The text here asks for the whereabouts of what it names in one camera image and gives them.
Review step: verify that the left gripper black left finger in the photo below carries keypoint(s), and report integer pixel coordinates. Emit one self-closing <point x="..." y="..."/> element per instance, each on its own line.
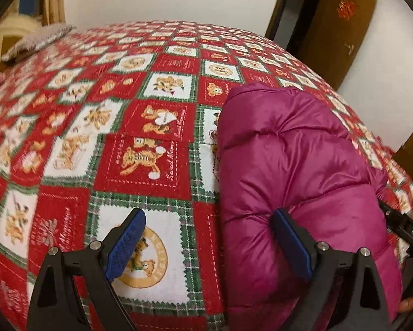
<point x="55" y="303"/>

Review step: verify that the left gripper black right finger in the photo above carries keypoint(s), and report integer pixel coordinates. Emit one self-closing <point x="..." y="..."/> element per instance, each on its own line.
<point x="344" y="289"/>

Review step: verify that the magenta puffer down jacket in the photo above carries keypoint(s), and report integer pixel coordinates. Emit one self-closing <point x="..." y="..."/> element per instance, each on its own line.
<point x="284" y="148"/>

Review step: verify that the red patchwork teddy bedspread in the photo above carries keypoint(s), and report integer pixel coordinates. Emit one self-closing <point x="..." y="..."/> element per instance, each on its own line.
<point x="125" y="116"/>

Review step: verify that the brown wooden door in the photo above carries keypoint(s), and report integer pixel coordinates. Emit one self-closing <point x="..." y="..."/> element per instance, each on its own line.
<point x="323" y="48"/>

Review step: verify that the red double happiness decal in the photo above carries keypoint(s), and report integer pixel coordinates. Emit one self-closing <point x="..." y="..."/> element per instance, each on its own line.
<point x="346" y="9"/>

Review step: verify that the striped grey pillow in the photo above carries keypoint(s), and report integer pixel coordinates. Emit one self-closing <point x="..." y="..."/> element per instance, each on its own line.
<point x="34" y="42"/>

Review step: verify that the cream wooden headboard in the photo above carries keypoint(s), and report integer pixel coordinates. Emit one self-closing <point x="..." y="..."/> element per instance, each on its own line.
<point x="14" y="27"/>

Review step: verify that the metal door handle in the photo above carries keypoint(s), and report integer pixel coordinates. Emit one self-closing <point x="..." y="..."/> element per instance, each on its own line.
<point x="350" y="48"/>

